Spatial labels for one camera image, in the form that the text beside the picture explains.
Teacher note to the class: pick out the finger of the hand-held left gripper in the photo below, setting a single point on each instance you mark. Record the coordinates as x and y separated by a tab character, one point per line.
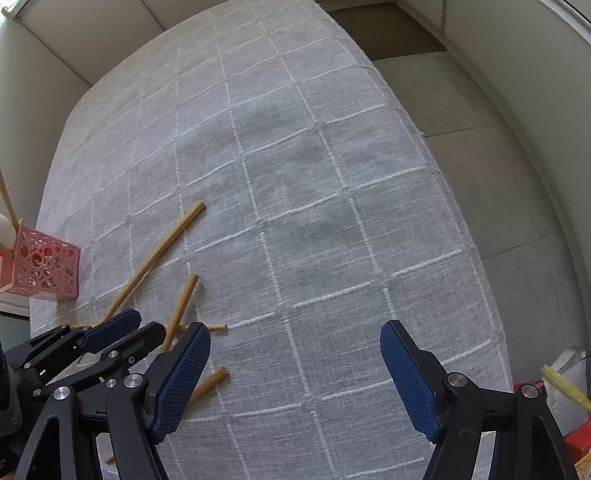
138	341
115	325

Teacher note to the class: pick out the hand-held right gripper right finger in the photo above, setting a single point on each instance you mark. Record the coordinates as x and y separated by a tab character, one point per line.
406	378

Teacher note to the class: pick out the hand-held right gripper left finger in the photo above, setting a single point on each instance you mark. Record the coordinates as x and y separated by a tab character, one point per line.
182	378

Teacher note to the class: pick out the pink perforated utensil holder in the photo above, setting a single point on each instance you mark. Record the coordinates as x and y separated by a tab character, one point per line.
46	272

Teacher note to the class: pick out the white plastic spoon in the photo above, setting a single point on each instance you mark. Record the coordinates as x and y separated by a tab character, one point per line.
5	230

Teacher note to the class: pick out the white paper bag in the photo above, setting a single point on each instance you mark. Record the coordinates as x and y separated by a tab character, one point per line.
561	410

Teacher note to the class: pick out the yellow green wrapped item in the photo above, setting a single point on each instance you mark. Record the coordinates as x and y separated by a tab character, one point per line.
565	387

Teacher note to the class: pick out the grey checked tablecloth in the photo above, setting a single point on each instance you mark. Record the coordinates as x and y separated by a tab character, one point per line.
300	184

